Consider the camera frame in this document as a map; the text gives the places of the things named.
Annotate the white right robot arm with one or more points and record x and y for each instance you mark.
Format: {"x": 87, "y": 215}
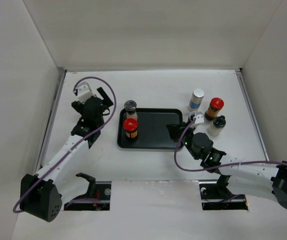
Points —
{"x": 259, "y": 178}

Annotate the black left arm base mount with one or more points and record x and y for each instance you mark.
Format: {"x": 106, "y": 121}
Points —
{"x": 94, "y": 196}

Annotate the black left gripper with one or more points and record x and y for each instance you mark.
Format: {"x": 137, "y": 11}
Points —
{"x": 106, "y": 102}

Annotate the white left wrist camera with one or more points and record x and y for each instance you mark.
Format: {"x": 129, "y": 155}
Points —
{"x": 83, "y": 92}

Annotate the red lid orange sauce jar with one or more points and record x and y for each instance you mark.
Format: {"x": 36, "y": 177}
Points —
{"x": 215, "y": 105}

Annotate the small white red label jar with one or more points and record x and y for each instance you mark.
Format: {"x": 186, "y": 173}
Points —
{"x": 191, "y": 117}

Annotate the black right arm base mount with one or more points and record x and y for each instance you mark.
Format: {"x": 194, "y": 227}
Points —
{"x": 216, "y": 197}

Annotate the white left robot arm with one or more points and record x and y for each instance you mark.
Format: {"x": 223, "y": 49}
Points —
{"x": 43, "y": 193}

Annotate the clear lid pepper grinder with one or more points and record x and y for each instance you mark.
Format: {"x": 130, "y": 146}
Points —
{"x": 130, "y": 107}

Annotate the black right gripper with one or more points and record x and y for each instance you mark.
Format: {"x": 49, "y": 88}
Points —
{"x": 175, "y": 130}

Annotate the black cap white bottle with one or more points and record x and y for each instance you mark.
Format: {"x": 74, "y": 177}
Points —
{"x": 217, "y": 125}

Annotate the silver lid blue label bottle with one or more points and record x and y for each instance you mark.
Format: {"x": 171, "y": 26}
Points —
{"x": 196, "y": 100}

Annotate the black rectangular tray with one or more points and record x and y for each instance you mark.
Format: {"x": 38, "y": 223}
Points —
{"x": 152, "y": 131}

